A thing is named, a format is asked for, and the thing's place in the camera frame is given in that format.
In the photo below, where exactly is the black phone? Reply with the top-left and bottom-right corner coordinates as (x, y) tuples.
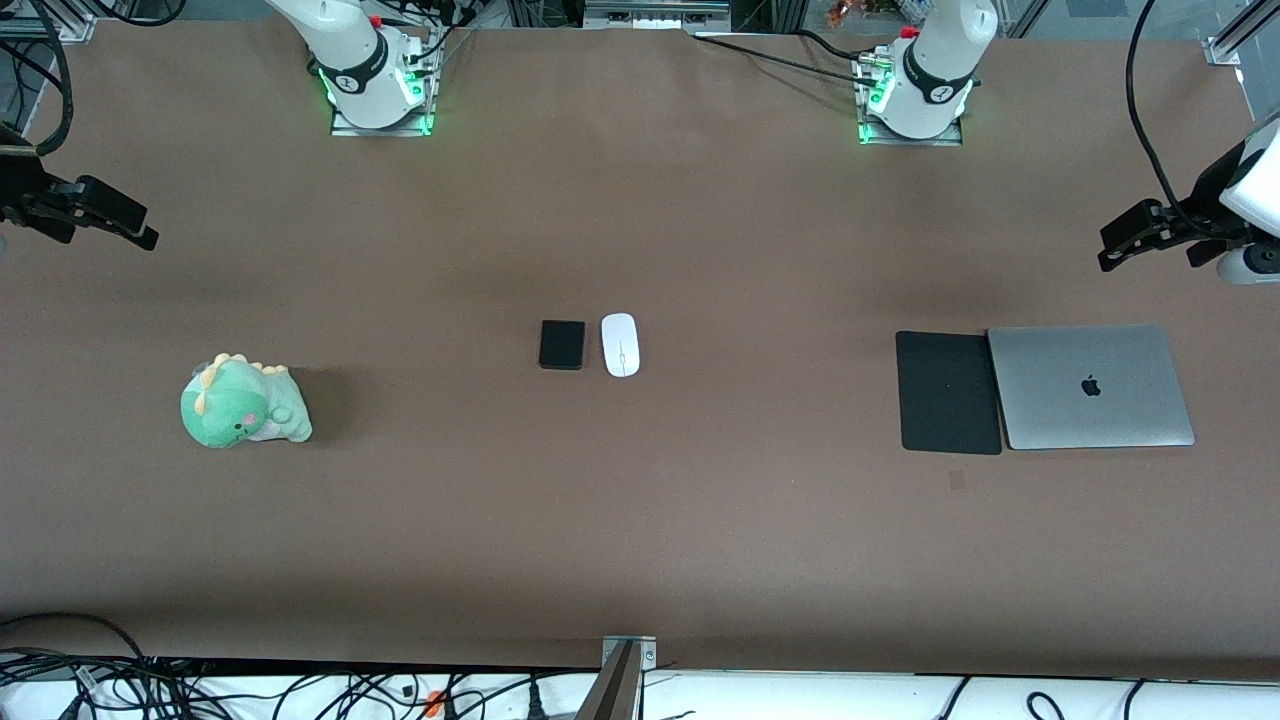
(539, 320), (587, 372)

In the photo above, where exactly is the white computer mouse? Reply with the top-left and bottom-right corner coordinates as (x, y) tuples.
(601, 313), (641, 379)

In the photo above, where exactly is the black mouse pad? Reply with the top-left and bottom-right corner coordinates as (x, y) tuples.
(896, 331), (1003, 456)

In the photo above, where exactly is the silver laptop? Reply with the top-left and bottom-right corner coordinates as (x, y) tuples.
(987, 324), (1197, 451)

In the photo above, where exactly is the green dinosaur plush toy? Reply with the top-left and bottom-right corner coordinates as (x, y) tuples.
(180, 352), (314, 449)

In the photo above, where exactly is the grey metal box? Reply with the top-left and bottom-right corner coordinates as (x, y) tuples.
(583, 0), (732, 31)

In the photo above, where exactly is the aluminium frame profile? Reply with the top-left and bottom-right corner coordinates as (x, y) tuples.
(1205, 0), (1280, 69)
(0, 0), (97, 43)

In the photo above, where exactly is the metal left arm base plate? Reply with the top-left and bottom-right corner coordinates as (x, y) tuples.
(855, 50), (965, 148)

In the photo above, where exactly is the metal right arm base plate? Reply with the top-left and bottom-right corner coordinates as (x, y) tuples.
(330, 40), (434, 138)

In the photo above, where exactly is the black base cable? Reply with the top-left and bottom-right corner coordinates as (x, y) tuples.
(385, 0), (479, 73)

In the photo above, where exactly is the black table cable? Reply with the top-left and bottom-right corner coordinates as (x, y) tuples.
(688, 28), (886, 93)

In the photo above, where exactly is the tangled black floor cable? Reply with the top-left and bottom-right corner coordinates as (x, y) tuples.
(150, 668), (561, 720)

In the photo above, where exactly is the metal camera post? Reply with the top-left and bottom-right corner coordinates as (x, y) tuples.
(575, 635), (659, 720)

